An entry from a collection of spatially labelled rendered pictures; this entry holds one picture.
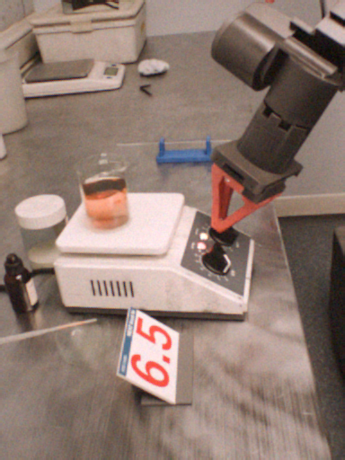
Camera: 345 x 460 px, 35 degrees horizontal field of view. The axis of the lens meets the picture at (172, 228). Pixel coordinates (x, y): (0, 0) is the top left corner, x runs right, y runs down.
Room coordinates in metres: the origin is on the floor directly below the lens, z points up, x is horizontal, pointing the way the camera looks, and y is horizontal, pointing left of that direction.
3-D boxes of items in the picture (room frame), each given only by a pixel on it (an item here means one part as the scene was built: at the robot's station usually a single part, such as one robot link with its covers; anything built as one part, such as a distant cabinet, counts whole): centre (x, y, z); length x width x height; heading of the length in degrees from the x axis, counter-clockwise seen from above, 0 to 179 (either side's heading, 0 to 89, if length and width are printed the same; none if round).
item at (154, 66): (1.48, 0.00, 0.77); 0.08 x 0.08 x 0.04; 87
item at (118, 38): (1.80, 0.17, 0.82); 0.37 x 0.31 x 0.14; 174
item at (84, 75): (1.46, 0.22, 0.77); 0.26 x 0.19 x 0.05; 87
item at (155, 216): (0.53, 0.05, 0.83); 0.12 x 0.12 x 0.01; 76
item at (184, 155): (0.88, -0.04, 0.77); 0.10 x 0.03 x 0.04; 79
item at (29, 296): (0.51, 0.18, 0.79); 0.03 x 0.03 x 0.07
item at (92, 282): (0.52, 0.03, 0.79); 0.22 x 0.13 x 0.08; 76
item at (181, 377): (0.39, 0.03, 0.77); 0.09 x 0.06 x 0.04; 174
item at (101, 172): (0.52, 0.06, 0.87); 0.06 x 0.05 x 0.08; 64
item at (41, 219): (0.60, 0.16, 0.79); 0.06 x 0.06 x 0.08
